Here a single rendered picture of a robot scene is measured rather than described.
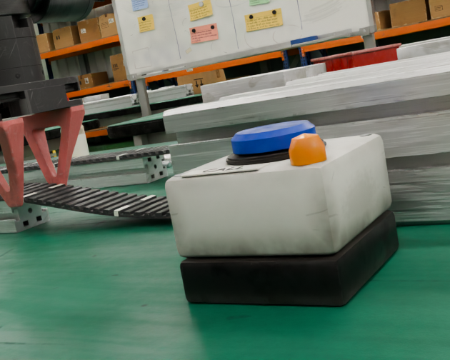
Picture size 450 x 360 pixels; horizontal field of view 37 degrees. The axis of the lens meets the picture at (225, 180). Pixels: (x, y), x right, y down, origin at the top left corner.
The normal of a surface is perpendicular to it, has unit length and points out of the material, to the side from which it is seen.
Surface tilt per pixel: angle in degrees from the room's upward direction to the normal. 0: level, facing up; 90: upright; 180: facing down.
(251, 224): 90
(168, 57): 90
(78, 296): 0
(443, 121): 90
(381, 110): 90
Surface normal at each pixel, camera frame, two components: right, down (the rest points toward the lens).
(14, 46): 0.60, 0.01
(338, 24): -0.48, 0.22
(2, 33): 0.37, 0.07
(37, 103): 0.85, -0.07
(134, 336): -0.18, -0.97
